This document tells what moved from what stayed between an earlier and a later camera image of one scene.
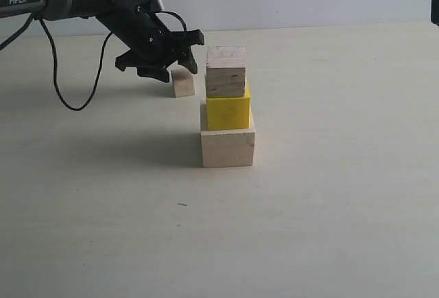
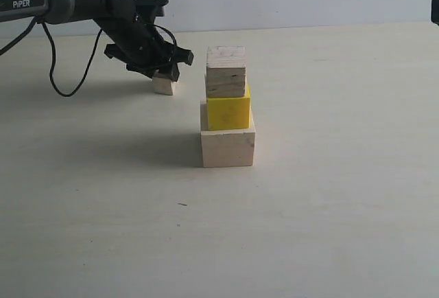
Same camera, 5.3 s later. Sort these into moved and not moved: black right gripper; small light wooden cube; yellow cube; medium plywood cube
Moved: small light wooden cube
Not moved: black right gripper; medium plywood cube; yellow cube
